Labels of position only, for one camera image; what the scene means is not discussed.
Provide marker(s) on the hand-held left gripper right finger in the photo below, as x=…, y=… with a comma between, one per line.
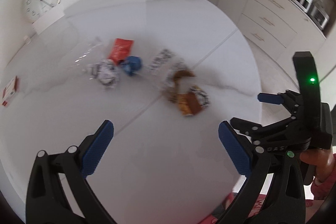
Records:
x=233, y=150

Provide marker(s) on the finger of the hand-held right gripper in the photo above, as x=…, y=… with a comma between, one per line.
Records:
x=270, y=98
x=248, y=127

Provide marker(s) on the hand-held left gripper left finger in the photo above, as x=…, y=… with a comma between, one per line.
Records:
x=97, y=150

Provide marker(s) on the person's right forearm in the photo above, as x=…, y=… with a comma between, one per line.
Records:
x=325, y=187

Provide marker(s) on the person's right hand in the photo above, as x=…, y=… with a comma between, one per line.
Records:
x=319, y=159

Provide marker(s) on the orange patterned snack wrapper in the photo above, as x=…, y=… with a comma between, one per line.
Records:
x=193, y=103

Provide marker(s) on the crumpled newspaper ball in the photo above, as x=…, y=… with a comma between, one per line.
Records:
x=103, y=73

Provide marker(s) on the beige drawer cabinet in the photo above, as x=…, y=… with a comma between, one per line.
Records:
x=275, y=16

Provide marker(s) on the clear wrapper with brown snack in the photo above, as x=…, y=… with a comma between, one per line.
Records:
x=178, y=78

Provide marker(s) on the blue crumpled paper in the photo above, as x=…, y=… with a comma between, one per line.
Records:
x=131, y=65

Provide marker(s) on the clear crumpled plastic bag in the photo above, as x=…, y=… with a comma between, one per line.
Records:
x=86, y=54

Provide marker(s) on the red snack wrapper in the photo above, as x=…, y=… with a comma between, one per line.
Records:
x=120, y=49

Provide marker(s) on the red and white box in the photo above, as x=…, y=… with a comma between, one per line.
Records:
x=10, y=90

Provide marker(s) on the black and white printed wrapper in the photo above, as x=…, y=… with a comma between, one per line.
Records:
x=160, y=58

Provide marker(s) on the white card stand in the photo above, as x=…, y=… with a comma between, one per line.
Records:
x=50, y=19

